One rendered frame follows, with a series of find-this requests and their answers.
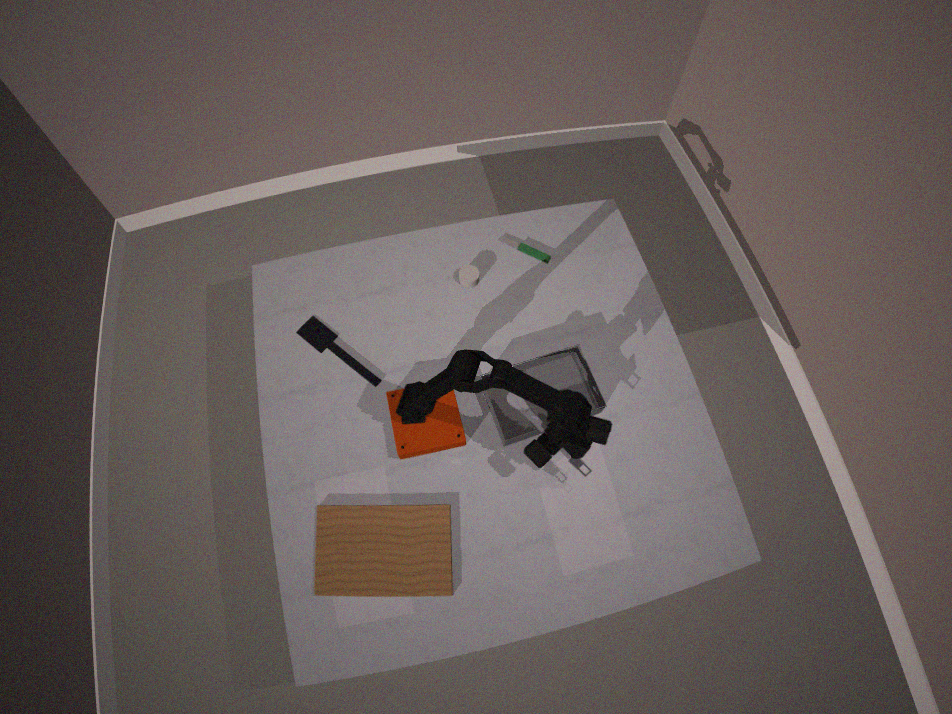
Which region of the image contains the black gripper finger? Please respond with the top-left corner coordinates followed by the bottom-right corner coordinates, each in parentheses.
top-left (537, 432), bottom-right (561, 455)

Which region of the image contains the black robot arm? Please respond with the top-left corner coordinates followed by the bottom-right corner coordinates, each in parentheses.
top-left (396, 350), bottom-right (613, 459)

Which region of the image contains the grey cylinder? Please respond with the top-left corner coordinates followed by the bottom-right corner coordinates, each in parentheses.
top-left (459, 265), bottom-right (480, 288)

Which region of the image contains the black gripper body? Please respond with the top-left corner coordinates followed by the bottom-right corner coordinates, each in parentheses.
top-left (523, 422), bottom-right (573, 468)

